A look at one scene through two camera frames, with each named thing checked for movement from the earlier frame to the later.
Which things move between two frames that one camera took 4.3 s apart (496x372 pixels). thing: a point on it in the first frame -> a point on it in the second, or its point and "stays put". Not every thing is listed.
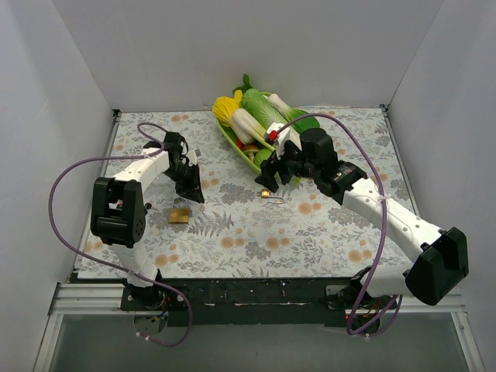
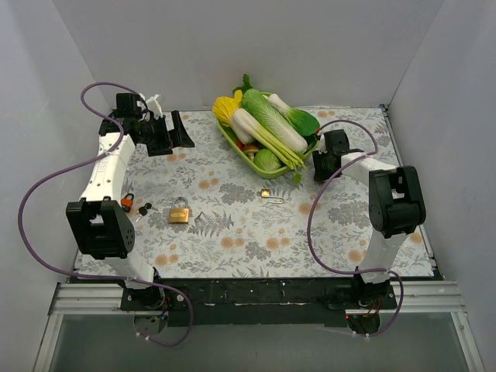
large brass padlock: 179,214 stays put
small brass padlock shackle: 266,194 stays put
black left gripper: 186,173 -> 166,134
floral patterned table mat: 240,232 stays put
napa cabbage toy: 261,107 stays put
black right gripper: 279,163 -> 320,167
